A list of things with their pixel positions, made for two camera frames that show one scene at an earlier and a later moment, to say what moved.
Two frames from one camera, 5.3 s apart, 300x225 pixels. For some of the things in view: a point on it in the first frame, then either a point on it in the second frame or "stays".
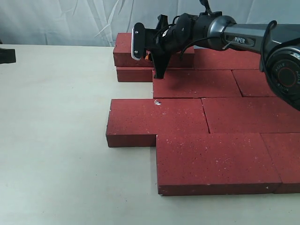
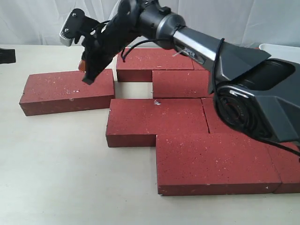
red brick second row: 197,83 stays
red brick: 284,149 stays
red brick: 136,122 stays
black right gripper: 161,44 to 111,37
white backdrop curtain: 95,22 stays
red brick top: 184,57 to 43,93
